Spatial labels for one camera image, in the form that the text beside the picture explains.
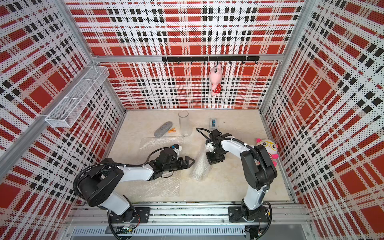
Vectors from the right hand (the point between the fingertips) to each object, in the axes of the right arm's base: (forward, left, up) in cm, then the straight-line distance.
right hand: (212, 162), depth 89 cm
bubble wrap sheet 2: (-4, +7, +2) cm, 8 cm away
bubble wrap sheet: (-12, +26, -3) cm, 28 cm away
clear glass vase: (+26, +18, +1) cm, 32 cm away
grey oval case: (+26, +34, 0) cm, 43 cm away
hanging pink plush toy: (+43, -3, +32) cm, 53 cm away
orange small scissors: (+26, +28, -2) cm, 38 cm away
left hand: (0, +12, +1) cm, 12 cm away
